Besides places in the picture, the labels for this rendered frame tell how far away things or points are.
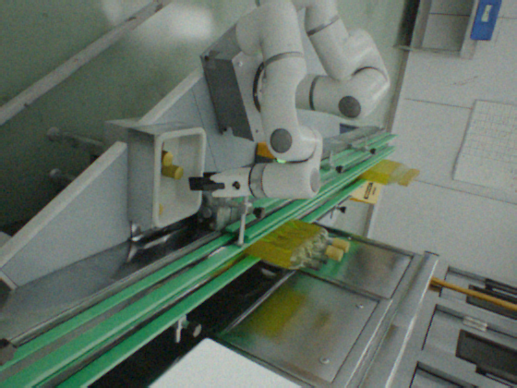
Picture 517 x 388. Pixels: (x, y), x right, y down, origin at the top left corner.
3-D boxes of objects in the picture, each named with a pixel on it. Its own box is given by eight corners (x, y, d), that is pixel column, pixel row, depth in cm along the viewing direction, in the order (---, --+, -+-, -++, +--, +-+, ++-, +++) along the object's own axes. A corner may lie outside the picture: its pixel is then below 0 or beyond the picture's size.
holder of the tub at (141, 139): (126, 239, 102) (150, 249, 99) (127, 127, 93) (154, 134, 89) (173, 220, 116) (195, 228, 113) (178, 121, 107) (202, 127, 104)
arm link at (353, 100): (306, 84, 105) (367, 91, 96) (329, 64, 113) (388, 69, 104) (308, 119, 111) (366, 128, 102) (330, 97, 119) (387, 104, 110)
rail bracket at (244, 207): (214, 239, 112) (255, 254, 106) (221, 179, 106) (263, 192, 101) (221, 236, 114) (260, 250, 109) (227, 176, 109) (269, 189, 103)
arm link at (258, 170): (260, 203, 86) (248, 203, 88) (280, 193, 94) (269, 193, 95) (256, 168, 85) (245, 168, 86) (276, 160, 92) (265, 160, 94)
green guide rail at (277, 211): (224, 230, 115) (249, 239, 112) (224, 226, 115) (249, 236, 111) (383, 145, 260) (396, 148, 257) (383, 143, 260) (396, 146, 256)
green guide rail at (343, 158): (227, 205, 113) (252, 213, 109) (227, 201, 112) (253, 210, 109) (385, 133, 258) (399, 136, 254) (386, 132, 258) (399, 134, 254)
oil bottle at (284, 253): (232, 248, 123) (297, 273, 113) (234, 230, 121) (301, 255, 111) (242, 242, 128) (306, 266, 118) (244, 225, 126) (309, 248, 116)
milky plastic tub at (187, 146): (127, 220, 100) (154, 231, 96) (128, 127, 92) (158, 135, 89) (175, 202, 114) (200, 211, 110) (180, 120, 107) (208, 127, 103)
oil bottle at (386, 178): (350, 176, 214) (406, 190, 202) (352, 165, 212) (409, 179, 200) (353, 174, 219) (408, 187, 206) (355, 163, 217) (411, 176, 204)
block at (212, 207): (194, 225, 114) (215, 233, 111) (197, 192, 111) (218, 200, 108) (202, 221, 117) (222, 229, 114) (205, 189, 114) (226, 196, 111)
